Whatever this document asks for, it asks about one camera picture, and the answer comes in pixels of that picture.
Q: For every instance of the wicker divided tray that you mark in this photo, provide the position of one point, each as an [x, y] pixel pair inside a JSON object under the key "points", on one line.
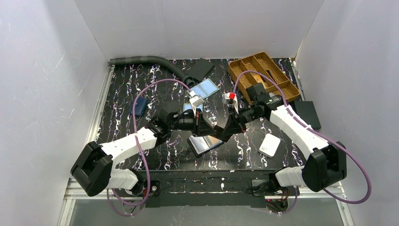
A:
{"points": [[278, 70]]}

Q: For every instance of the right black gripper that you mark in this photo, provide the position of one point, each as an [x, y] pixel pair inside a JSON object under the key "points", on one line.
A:
{"points": [[236, 119]]}

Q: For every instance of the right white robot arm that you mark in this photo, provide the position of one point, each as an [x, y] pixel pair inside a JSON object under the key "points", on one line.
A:
{"points": [[325, 163]]}

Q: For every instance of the black card holder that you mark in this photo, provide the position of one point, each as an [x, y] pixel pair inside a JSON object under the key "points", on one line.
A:
{"points": [[201, 145]]}

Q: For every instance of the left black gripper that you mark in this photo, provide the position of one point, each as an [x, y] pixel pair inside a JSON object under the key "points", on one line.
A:
{"points": [[200, 123]]}

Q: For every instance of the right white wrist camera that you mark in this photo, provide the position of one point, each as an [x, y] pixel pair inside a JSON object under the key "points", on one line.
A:
{"points": [[230, 99]]}

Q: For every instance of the wooden piece in tray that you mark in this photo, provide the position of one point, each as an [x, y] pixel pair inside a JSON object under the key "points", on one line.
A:
{"points": [[256, 78]]}

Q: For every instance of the blue snap wallet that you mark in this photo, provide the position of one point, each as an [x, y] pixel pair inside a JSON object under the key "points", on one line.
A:
{"points": [[139, 107]]}

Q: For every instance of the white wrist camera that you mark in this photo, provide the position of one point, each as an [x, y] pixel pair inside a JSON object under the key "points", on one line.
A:
{"points": [[196, 103], [230, 99]]}

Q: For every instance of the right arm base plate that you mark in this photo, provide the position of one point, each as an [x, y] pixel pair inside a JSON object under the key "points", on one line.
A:
{"points": [[262, 187]]}

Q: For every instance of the white box with code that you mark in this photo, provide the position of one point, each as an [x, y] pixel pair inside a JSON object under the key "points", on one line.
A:
{"points": [[269, 145]]}

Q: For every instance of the black square pad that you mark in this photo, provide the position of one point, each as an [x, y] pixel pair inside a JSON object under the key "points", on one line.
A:
{"points": [[200, 69]]}

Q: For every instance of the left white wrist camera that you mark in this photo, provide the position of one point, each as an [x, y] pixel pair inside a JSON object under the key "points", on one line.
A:
{"points": [[196, 103]]}

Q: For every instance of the black box right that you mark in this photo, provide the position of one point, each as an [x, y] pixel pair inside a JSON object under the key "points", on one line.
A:
{"points": [[306, 110]]}

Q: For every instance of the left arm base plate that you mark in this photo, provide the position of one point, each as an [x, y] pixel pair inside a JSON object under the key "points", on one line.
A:
{"points": [[140, 189]]}

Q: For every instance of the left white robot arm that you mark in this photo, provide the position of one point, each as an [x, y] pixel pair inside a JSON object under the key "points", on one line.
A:
{"points": [[96, 168]]}

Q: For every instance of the green card holder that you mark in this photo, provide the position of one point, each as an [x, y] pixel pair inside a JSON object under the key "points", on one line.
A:
{"points": [[188, 106], [205, 89]]}

